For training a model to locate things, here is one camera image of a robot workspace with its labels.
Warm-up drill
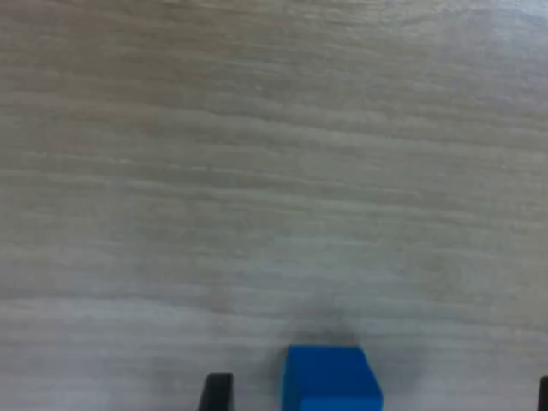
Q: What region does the blue cube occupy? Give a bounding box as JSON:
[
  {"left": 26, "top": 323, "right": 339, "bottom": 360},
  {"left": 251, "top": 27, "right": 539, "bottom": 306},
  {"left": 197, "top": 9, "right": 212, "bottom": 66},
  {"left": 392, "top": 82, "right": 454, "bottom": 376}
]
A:
[{"left": 279, "top": 344, "right": 385, "bottom": 411}]

